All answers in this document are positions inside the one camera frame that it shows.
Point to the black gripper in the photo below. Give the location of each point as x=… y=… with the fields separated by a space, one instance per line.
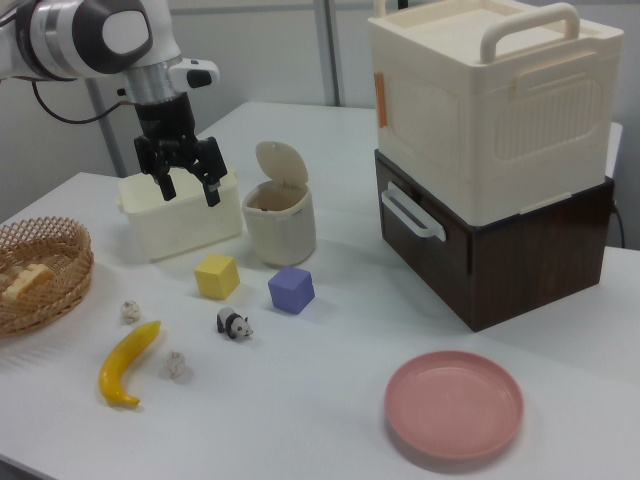
x=167 y=130

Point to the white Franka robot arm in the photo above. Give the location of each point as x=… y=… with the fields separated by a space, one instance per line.
x=60 y=35

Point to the beige dustbin flip lid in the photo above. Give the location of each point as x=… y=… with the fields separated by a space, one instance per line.
x=280 y=162

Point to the beige mini dustbin body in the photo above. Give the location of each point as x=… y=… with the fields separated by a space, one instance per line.
x=282 y=230

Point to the cream plastic open tub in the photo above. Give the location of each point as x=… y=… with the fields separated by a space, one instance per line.
x=175 y=220

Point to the yellow cube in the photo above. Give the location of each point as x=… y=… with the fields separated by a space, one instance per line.
x=215 y=277

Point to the crumpled paper ball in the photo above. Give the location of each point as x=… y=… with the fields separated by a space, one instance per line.
x=175 y=367
x=131 y=312

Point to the panda figurine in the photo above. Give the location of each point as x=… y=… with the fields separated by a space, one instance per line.
x=232 y=324

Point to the purple cube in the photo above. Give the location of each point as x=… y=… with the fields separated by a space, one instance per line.
x=290 y=292

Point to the woven wicker basket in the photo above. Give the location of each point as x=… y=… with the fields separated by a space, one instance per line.
x=55 y=295

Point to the yellow toy banana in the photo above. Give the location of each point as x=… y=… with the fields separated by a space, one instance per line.
x=125 y=355

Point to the yellow toy block piece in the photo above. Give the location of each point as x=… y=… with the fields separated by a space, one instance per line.
x=27 y=280

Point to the orange tape strip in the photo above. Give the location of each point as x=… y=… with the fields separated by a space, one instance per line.
x=381 y=100

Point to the pink plate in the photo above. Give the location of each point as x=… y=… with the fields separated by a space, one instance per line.
x=452 y=405

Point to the dark wood drawer box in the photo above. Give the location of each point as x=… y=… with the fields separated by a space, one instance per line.
x=525 y=270

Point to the grey vertical frame pole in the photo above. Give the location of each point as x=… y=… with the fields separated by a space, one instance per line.
x=330 y=50

